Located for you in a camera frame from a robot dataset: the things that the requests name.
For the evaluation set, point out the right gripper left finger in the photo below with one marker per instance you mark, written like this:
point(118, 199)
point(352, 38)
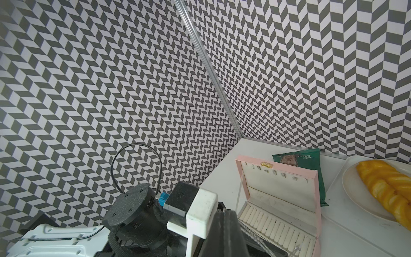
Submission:
point(216, 243)

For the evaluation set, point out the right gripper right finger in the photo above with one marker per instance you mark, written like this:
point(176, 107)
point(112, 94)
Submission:
point(234, 242)

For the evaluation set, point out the pink jewelry box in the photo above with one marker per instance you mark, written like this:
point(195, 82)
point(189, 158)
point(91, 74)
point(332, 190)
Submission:
point(282, 206)

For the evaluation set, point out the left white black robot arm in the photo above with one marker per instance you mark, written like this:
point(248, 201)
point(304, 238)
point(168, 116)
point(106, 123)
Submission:
point(134, 226)

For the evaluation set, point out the white cutting board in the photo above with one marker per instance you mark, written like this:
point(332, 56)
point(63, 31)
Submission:
point(387, 236)

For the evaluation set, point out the green crisp bag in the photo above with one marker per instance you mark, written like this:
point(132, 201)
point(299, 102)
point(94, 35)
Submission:
point(308, 159)

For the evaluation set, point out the white plate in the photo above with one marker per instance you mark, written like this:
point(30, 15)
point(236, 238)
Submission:
point(359, 194)

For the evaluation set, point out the yellow braided bread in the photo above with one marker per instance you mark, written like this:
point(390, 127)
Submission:
point(391, 188)

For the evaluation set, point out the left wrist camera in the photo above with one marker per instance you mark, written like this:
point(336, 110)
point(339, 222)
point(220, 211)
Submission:
point(190, 212)

